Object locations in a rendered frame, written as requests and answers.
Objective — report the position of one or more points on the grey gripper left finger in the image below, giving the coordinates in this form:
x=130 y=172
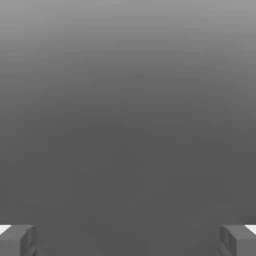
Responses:
x=14 y=241

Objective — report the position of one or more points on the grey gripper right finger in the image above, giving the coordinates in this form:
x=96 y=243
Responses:
x=241 y=241

